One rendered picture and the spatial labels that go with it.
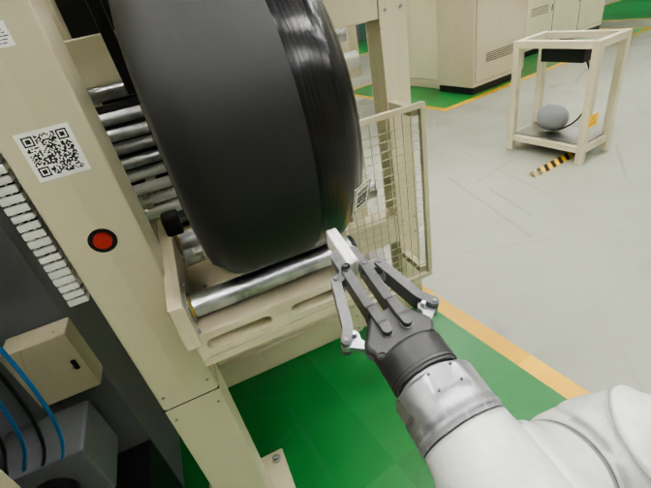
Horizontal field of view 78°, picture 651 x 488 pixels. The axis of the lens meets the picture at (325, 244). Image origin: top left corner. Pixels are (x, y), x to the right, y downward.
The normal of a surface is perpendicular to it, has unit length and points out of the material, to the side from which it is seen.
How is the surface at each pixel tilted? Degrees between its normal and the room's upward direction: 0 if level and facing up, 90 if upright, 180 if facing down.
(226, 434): 90
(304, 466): 0
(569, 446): 36
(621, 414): 5
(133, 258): 90
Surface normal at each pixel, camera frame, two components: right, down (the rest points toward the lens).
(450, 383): -0.07, -0.69
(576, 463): 0.48, -0.75
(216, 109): 0.31, 0.15
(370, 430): -0.18, -0.83
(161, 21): -0.08, -0.14
